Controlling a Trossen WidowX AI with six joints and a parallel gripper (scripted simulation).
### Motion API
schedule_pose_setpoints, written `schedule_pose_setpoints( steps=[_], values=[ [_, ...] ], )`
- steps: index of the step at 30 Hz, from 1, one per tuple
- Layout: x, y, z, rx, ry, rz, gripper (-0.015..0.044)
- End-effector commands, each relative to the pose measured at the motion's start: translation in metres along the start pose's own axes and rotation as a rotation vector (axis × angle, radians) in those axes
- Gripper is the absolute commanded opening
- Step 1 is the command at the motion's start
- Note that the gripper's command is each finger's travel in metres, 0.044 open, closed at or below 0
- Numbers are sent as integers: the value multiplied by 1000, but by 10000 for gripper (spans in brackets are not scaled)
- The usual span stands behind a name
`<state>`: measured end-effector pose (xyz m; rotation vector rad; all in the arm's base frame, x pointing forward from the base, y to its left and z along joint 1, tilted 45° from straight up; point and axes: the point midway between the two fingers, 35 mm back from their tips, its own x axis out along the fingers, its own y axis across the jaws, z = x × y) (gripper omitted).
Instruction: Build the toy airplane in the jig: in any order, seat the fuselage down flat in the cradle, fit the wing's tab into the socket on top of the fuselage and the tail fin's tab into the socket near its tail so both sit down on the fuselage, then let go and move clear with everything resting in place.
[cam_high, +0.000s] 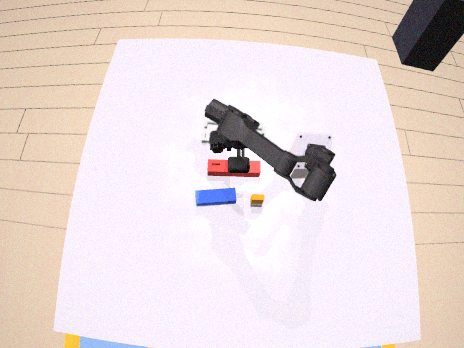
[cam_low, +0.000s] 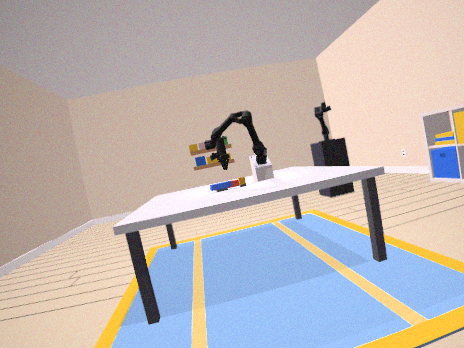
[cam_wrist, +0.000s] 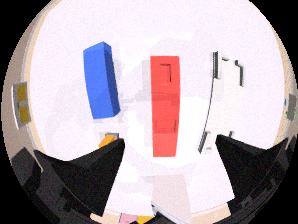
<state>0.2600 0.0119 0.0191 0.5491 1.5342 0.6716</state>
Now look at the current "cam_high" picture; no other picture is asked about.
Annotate orange rectangular block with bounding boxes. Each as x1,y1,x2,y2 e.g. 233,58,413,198
251,194,265,204

